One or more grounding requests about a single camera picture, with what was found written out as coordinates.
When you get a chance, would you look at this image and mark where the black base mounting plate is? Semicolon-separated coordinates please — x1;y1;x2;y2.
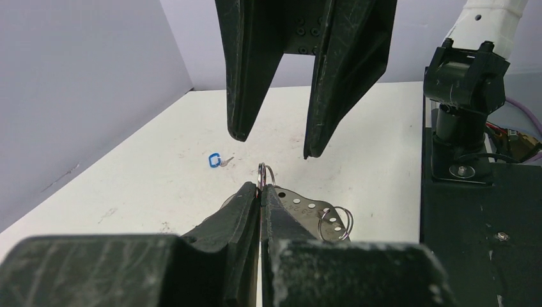
420;99;541;306

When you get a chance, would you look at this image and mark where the blue tagged key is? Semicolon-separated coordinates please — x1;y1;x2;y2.
208;152;234;168

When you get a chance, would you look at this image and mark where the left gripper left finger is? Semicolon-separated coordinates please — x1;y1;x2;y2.
1;182;259;306

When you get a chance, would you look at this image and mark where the clear plastic keyring holder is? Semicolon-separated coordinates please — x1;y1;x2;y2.
255;162;353;244

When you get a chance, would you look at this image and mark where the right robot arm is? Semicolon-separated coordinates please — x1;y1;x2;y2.
215;1;526;183

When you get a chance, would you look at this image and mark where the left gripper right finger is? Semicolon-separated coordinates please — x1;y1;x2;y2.
260;185;457;306

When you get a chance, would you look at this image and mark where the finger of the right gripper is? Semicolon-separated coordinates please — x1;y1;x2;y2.
215;0;294;142
303;1;397;159

